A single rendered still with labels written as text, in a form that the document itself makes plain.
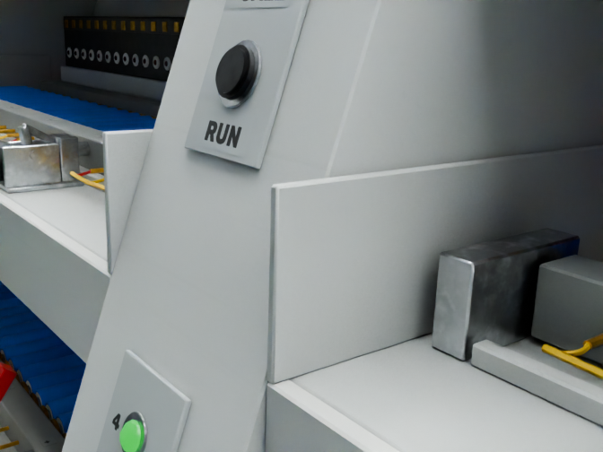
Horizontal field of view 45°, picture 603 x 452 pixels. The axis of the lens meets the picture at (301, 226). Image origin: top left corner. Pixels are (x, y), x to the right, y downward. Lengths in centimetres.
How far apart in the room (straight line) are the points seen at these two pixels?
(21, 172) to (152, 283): 18
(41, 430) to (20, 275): 14
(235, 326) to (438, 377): 5
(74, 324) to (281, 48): 15
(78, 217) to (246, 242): 16
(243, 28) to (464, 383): 12
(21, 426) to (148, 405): 27
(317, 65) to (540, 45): 8
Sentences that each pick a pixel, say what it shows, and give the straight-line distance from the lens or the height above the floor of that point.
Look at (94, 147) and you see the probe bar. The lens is 41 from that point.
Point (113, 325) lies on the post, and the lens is 25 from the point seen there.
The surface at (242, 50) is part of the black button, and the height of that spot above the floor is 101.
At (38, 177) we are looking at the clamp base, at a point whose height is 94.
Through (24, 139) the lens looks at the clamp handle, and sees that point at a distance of 40.
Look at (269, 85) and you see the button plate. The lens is 20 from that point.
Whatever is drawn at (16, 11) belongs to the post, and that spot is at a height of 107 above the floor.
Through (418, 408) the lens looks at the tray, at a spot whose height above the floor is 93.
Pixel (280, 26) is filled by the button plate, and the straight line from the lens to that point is 21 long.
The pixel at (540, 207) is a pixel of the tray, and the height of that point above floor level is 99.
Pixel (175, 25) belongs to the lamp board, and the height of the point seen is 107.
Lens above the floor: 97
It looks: 3 degrees down
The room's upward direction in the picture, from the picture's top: 17 degrees clockwise
